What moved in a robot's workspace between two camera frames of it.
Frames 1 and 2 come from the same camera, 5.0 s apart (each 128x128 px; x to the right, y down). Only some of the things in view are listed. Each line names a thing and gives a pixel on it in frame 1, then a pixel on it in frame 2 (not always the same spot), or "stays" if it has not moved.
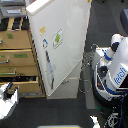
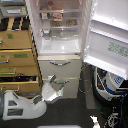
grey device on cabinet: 13,11 stays
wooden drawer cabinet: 18,61 stays
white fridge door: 60,30 -> 106,45
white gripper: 8,95 -> 48,92
